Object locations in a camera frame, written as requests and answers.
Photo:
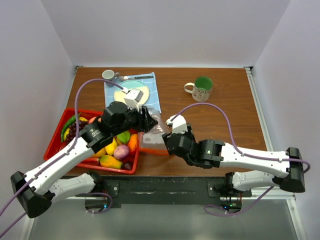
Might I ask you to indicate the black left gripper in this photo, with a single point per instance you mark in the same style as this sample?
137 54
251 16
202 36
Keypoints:
145 121

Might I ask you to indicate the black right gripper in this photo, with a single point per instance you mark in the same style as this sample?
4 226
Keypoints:
189 133

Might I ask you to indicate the clear zip top bag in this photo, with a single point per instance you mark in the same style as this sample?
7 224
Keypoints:
152 141

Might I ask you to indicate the green starfruit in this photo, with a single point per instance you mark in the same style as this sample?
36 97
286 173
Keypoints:
124 137

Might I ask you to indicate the purple onion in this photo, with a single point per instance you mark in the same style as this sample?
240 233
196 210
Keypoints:
121 152

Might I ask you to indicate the yellow mango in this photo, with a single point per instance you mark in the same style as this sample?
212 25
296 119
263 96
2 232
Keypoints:
110 148

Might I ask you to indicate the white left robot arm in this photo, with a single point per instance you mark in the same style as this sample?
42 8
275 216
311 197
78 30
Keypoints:
39 188

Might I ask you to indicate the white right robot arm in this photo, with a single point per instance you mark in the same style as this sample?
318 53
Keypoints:
283 169

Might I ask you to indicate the blue checked cloth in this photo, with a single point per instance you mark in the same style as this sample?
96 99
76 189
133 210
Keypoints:
153 100

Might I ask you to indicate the cream and blue plate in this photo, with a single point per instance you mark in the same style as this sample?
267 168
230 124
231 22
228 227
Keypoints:
118 95

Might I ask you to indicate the dark red fig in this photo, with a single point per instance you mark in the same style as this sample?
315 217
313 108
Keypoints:
128 166

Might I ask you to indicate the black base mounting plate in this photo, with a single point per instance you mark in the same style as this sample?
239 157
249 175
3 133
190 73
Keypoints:
167 190

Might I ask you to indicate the yellow orange papaya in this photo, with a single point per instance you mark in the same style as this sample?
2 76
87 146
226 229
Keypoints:
108 161

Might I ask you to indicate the peach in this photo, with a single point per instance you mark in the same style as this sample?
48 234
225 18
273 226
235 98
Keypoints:
93 120

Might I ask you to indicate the green floral mug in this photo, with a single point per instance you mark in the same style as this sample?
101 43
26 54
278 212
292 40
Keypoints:
200 89

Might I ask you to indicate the small grey mug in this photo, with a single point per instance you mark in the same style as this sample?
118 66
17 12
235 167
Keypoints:
110 75

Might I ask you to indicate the red chili pepper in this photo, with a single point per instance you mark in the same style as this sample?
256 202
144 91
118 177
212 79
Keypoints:
91 161

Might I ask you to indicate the dark purple grape bunch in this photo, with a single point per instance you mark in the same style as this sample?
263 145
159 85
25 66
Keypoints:
73 129

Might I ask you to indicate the green chili pepper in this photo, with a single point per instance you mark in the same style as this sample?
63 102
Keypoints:
69 122

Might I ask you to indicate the yellow lemon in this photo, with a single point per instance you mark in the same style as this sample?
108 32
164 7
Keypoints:
66 133

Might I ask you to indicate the red plastic tray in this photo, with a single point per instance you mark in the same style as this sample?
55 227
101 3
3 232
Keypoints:
56 145

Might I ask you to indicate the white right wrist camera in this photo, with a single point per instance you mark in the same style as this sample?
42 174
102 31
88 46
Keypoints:
177 123

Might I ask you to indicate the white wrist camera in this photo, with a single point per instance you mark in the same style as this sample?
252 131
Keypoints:
132 97
177 123

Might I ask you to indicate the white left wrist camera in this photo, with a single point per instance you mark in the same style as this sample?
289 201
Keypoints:
132 97

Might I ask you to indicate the metal spoon black handle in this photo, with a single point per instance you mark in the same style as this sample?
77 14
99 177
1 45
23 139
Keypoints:
125 78

